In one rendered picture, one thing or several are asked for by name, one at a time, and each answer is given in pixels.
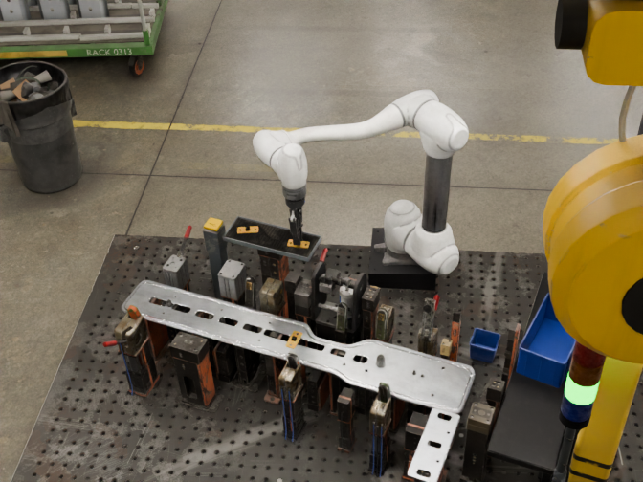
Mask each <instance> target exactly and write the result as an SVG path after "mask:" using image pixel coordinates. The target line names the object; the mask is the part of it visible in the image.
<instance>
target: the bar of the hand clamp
mask: <svg viewBox="0 0 643 482"><path fill-rule="evenodd" d="M435 302H436V300H435V299H433V298H426V300H425V304H424V308H423V310H424V313H423V321H422V330H421V339H423V338H424V333H425V329H428V330H430V331H429V339H428V341H431V335H432V327H433V319H434V310H435Z"/></svg>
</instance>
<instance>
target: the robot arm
mask: <svg viewBox="0 0 643 482"><path fill-rule="evenodd" d="M407 125H408V126H409V127H411V128H414V129H416V130H417V131H419V135H420V138H421V141H422V144H423V148H424V150H425V152H426V167H425V182H424V197H423V211H422V214H421V213H420V209H419V208H418V207H417V205H416V204H414V203H413V202H411V201H408V200H398V201H395V202H394V203H393V204H392V205H391V206H390V207H388V210H387V212H386V215H385V221H384V231H385V237H384V240H385V243H382V244H376V245H374V248H375V249H374V250H375V251H376V252H384V253H385V255H384V259H383V261H382V262H383V265H384V266H388V265H417V266H421V267H422V268H424V269H425V270H427V271H428V272H430V273H433V274H449V273H450V272H452V271H453V270H454V269H455V267H456V266H457V264H458V260H459V252H458V248H457V246H456V245H455V240H454V236H453V231H452V228H451V226H450V225H449V224H448V223H447V214H448V203H449V192H450V181H451V171H452V159H453V155H454V153H455V152H456V151H458V150H460V149H461V148H462V147H463V146H464V145H465V144H466V142H467V141H468V138H469V130H468V127H467V125H466V123H465V122H464V120H463V119H462V118H461V117H460V116H459V115H458V114H457V113H456V112H454V111H453V110H452V109H450V108H449V107H447V106H446V105H444V104H442V103H440V102H439V99H438V97H437V95H436V93H435V92H433V91H431V90H419V91H415V92H412V93H409V94H407V95H405V96H403V97H401V98H399V99H397V100H396V101H395V102H393V103H392V104H390V105H389V106H387V107H386V108H385V109H384V110H383V111H381V112H380V113H379V114H377V115H376V116H375V117H373V118H372V119H370V120H367V121H363V122H359V123H352V124H340V125H326V126H314V127H305V128H301V129H298V130H294V131H291V132H286V131H284V130H279V131H271V130H261V131H259V132H257V133H256V134H255V136H254V139H253V146H254V150H255V153H256V155H257V156H258V158H259V159H260V160H261V161H262V162H263V163H265V164H266V165H268V166H269V167H271V168H272V169H273V170H274V172H275V173H276V174H277V176H278V177H279V179H280V180H281V182H282V184H281V185H282V194H283V196H284V197H285V204H286V206H287V207H289V208H290V209H289V211H290V217H289V218H288V220H289V223H290V232H291V234H293V245H299V246H300V244H301V243H300V241H302V229H301V227H303V224H302V223H301V222H302V206H303V205H304V204H305V195H306V179H307V172H308V171H307V160H306V156H305V153H304V151H303V149H302V147H301V146H300V144H302V143H305V142H314V141H346V140H360V139H366V138H371V137H374V136H377V135H381V134H384V133H387V132H389V131H392V130H396V129H400V128H402V127H405V126H407Z"/></svg>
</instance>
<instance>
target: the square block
mask: <svg viewBox="0 0 643 482"><path fill-rule="evenodd" d="M495 410H496V409H495V408H494V407H492V406H489V405H484V404H480V403H477V402H473V405H472V408H471V411H470V413H469V416H468V421H467V427H466V428H467V435H466V443H465V450H464V459H463V467H462V474H461V476H460V480H461V481H464V482H483V480H484V477H485V474H486V471H487V468H486V464H487V457H488V455H487V449H488V445H489V442H490V438H491V432H492V425H493V423H494V420H495V414H496V412H495Z"/></svg>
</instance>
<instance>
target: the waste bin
mask: <svg viewBox="0 0 643 482"><path fill-rule="evenodd" d="M75 115H77V111H76V107H75V102H74V99H73V97H72V94H71V91H70V85H69V79H68V76H67V74H66V73H65V71H64V70H63V69H61V68H60V67H58V66H56V65H54V64H52V63H48V62H43V61H18V62H14V63H11V64H8V65H5V66H3V67H1V68H0V141H1V142H7V143H8V145H9V147H10V150H11V154H12V156H13V158H14V161H15V164H16V166H17V169H18V171H19V174H20V177H21V179H22V182H23V184H24V186H25V187H26V188H28V189H29V190H31V191H34V192H38V193H53V192H58V191H61V190H63V189H66V188H68V187H70V186H72V185H73V184H74V183H75V182H76V181H77V180H78V179H79V178H80V176H81V173H82V166H81V161H80V156H79V152H78V144H77V139H76V134H75V129H74V125H73V120H72V117H73V116H75Z"/></svg>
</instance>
